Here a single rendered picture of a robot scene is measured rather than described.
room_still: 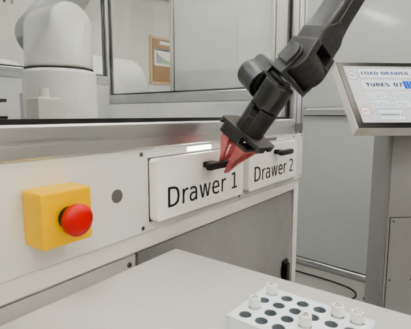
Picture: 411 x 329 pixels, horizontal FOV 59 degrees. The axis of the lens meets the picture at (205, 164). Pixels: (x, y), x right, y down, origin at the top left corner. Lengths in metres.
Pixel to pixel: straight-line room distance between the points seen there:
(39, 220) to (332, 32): 0.54
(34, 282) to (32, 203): 0.12
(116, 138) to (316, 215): 2.05
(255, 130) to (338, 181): 1.76
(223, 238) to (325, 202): 1.64
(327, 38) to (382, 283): 1.15
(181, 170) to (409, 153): 1.05
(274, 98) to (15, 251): 0.46
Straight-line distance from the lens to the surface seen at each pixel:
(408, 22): 2.32
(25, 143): 0.51
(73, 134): 0.53
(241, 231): 0.95
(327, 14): 0.71
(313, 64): 0.67
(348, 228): 2.45
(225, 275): 0.58
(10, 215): 0.51
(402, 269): 1.65
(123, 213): 0.61
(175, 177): 0.66
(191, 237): 0.78
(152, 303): 0.51
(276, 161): 1.01
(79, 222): 0.47
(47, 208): 0.48
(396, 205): 1.56
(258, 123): 0.67
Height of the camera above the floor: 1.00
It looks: 8 degrees down
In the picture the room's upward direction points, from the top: straight up
